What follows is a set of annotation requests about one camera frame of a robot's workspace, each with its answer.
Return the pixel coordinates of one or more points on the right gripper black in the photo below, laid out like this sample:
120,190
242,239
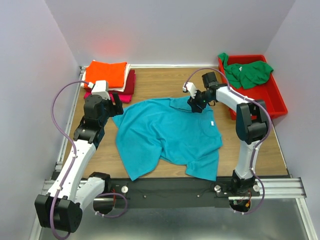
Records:
193,102

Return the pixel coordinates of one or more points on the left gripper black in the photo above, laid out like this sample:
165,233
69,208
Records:
117,109

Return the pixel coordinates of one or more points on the teal blue t shirt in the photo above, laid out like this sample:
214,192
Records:
167,129

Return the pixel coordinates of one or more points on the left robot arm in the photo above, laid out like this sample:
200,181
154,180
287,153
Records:
61,207

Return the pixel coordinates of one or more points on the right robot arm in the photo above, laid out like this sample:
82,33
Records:
252,124

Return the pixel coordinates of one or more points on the folded dark red t shirt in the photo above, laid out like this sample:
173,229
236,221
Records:
130,84

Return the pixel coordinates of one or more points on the folded orange t shirt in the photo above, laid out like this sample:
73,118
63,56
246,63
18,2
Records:
105,72

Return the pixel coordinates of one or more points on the folded white t shirt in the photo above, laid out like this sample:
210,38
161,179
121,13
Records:
126,75

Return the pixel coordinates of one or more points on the green t shirt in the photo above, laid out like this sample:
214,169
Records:
245,71

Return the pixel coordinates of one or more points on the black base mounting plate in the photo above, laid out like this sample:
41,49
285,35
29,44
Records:
178,192

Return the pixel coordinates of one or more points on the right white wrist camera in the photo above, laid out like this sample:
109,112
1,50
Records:
190,87

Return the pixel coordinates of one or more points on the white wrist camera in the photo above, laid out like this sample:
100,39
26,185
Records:
101,88
190,87

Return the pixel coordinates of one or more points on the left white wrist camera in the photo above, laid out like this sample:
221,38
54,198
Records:
101,88

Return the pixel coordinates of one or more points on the aluminium frame rail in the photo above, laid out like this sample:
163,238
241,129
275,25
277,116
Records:
269,188

